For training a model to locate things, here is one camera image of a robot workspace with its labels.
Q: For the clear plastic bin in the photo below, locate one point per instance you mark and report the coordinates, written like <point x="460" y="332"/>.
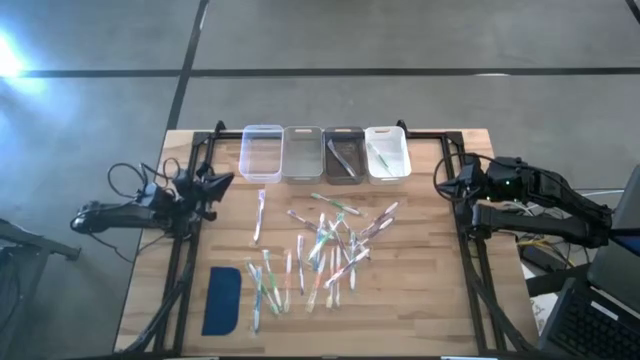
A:
<point x="260" y="170"/>

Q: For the black power brick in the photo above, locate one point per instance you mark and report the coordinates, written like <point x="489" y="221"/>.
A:
<point x="540" y="257"/>

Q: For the open black keyboard laptop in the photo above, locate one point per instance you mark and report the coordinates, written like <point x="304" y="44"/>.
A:
<point x="590" y="325"/>

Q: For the black metal stand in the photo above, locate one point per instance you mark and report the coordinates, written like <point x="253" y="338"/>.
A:
<point x="30" y="240"/>

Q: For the dark blue mat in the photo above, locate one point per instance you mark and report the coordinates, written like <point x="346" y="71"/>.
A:
<point x="221" y="300"/>

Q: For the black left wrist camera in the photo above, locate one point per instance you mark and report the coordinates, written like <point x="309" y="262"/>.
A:
<point x="205" y="168"/>

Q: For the grey laptop screen back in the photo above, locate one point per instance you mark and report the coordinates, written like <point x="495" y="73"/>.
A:
<point x="617" y="270"/>

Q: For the white paper sheet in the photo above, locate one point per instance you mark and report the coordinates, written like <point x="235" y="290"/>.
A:
<point x="542" y="312"/>

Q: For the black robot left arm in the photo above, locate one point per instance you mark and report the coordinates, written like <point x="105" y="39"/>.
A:
<point x="120" y="217"/>

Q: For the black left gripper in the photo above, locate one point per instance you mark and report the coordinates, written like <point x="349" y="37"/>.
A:
<point x="189" y="195"/>

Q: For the dark grey plastic bin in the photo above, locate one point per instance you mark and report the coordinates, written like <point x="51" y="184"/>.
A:
<point x="357" y="172"/>

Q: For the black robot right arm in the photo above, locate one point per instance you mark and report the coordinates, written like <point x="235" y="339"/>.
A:
<point x="540" y="225"/>

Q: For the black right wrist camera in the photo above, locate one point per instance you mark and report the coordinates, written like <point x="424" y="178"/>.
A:
<point x="471" y="169"/>

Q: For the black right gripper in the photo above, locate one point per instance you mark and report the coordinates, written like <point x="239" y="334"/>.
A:
<point x="484" y="185"/>

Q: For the blue toothbrush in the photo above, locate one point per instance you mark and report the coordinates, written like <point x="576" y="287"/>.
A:
<point x="257" y="317"/>
<point x="341" y="157"/>
<point x="320" y="232"/>

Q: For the white plastic bin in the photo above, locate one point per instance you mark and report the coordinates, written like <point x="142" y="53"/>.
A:
<point x="395" y="145"/>

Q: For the light grey plastic bin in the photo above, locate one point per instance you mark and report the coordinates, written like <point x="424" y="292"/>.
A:
<point x="302" y="160"/>

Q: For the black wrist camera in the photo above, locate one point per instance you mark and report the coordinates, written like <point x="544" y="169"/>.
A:
<point x="471" y="169"/>
<point x="205" y="168"/>

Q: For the black support bar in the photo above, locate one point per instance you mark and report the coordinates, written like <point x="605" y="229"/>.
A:
<point x="555" y="282"/>

